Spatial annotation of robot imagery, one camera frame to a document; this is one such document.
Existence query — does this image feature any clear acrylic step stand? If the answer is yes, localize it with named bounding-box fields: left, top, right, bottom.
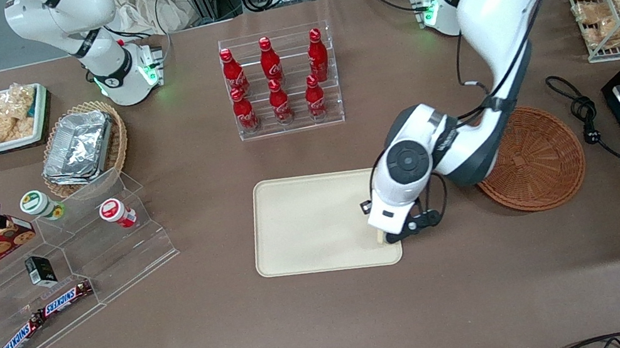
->
left=0, top=158, right=196, bottom=348

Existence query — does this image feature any small black box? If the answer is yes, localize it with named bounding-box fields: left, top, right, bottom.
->
left=23, top=251, right=59, bottom=291

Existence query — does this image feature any red cola bottle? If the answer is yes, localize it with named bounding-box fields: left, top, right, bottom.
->
left=301, top=72, right=330, bottom=121
left=229, top=85, right=261, bottom=135
left=303, top=26, right=333, bottom=82
left=266, top=77, right=296, bottom=128
left=218, top=45, right=251, bottom=99
left=256, top=35, right=286, bottom=84

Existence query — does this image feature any white cloth bag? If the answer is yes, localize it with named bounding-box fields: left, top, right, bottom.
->
left=112, top=0, right=198, bottom=43

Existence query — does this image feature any clear bag of rice crackers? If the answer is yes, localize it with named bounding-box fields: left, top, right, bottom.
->
left=0, top=80, right=45, bottom=144

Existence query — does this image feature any cream rectangular tray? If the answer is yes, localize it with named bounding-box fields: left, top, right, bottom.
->
left=241, top=158, right=406, bottom=289

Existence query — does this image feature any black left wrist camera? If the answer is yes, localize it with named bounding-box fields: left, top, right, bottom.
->
left=396, top=207, right=446, bottom=242

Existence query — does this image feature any black power cable with plug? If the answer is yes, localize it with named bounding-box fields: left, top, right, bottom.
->
left=544, top=63, right=620, bottom=185

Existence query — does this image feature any green lid cup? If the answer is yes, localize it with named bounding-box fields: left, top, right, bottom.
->
left=18, top=185, right=68, bottom=226

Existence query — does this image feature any stack of foil trays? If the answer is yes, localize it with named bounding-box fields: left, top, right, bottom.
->
left=33, top=107, right=124, bottom=192

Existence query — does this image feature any clear acrylic bottle rack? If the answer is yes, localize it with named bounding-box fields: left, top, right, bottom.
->
left=216, top=19, right=348, bottom=144

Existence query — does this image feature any brown Snickers bar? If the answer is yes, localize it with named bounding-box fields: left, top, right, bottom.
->
left=0, top=311, right=52, bottom=348
left=35, top=278, right=98, bottom=320

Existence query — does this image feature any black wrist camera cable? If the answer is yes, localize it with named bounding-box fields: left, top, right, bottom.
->
left=441, top=20, right=544, bottom=131

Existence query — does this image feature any red lid cup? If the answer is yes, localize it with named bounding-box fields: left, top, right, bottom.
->
left=97, top=194, right=139, bottom=233

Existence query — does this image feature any brown round wicker basket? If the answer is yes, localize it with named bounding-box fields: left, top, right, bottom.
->
left=464, top=95, right=594, bottom=222

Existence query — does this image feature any tan oval wicker basket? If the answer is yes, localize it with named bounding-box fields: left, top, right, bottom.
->
left=30, top=95, right=138, bottom=203

